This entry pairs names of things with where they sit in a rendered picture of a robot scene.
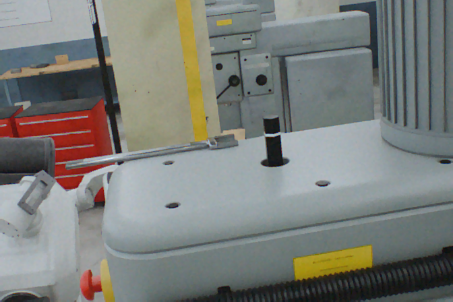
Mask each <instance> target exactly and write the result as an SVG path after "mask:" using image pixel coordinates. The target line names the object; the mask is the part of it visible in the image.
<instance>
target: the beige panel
mask: <svg viewBox="0 0 453 302"><path fill-rule="evenodd" d="M101 1H102V8H103V13H104V20H105V24H106V28H107V36H108V40H109V47H110V51H111V59H112V63H113V70H114V74H115V81H116V86H117V93H118V97H119V104H120V109H121V116H122V120H123V127H124V132H125V139H126V143H127V150H128V152H133V151H138V150H146V149H151V148H159V147H164V146H172V145H177V144H185V143H190V142H198V141H203V140H206V138H211V137H214V136H219V135H221V133H220V123H219V117H218V107H217V101H216V90H215V84H214V74H213V68H212V58H211V52H210V41H209V36H208V25H207V19H206V8H205V3H204V0H101Z"/></svg>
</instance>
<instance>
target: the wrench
mask: <svg viewBox="0 0 453 302"><path fill-rule="evenodd" d="M238 145H239V144H238V140H236V139H235V135H234V134H233V133H232V134H227V135H219V136H214V137H211V138H206V140H203V141H198V142H190V143H185V144H177V145H172V146H164V147H159V148H151V149H146V150H138V151H133V152H125V153H120V154H112V155H107V156H99V157H94V158H85V159H81V160H73V161H68V162H67V163H66V165H65V168H66V170H69V169H78V168H82V167H91V166H95V165H100V164H108V163H113V162H121V161H126V160H134V159H139V158H147V157H151V156H160V155H165V154H172V153H178V152H186V151H190V150H199V149H203V148H208V147H209V149H210V150H212V149H217V148H218V149H220V148H228V147H233V146H238Z"/></svg>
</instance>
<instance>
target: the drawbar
mask: <svg viewBox="0 0 453 302"><path fill-rule="evenodd" d="M263 124H264V133H265V134H275V133H279V132H280V122H279V116H278V115H266V116H263ZM264 137H265V145H266V158H267V165H268V167H281V166H283V159H282V144H281V136H280V135H277V136H274V137H269V136H265V135H264Z"/></svg>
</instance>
